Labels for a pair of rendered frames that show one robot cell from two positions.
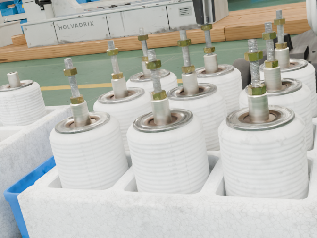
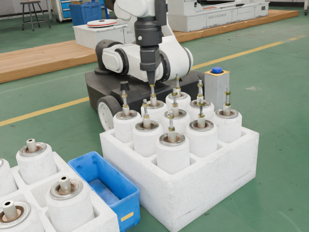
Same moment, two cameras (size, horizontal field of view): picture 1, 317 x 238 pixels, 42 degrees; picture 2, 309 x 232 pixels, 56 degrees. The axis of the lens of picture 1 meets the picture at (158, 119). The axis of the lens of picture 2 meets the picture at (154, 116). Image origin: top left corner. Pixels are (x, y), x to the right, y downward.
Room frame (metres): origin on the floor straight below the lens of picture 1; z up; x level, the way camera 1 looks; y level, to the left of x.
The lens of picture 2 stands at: (0.23, 0.76, 0.66)
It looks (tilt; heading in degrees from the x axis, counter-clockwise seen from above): 25 degrees down; 299
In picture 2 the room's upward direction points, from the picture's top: 5 degrees counter-clockwise
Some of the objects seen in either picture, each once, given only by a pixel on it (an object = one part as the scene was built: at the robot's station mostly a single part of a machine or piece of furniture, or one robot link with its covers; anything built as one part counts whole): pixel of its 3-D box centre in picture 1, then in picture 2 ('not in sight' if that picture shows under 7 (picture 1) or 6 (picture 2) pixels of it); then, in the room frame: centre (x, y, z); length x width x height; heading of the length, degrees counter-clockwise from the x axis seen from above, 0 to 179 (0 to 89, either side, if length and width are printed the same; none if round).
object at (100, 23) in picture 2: not in sight; (102, 23); (2.16, -1.79, 0.29); 0.30 x 0.30 x 0.06
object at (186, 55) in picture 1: (186, 56); (174, 99); (0.60, -0.06, 0.30); 0.01 x 0.01 x 0.08
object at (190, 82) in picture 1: (190, 83); (175, 110); (0.60, -0.06, 0.26); 0.02 x 0.02 x 0.03
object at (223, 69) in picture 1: (212, 71); (153, 105); (0.70, -0.11, 0.25); 0.08 x 0.08 x 0.01
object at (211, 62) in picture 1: (211, 64); (153, 101); (0.70, -0.11, 0.26); 0.02 x 0.02 x 0.03
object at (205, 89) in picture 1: (191, 92); (175, 114); (0.60, -0.06, 0.25); 0.08 x 0.08 x 0.01
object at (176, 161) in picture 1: (174, 185); (201, 151); (0.49, -0.01, 0.16); 0.10 x 0.10 x 0.18
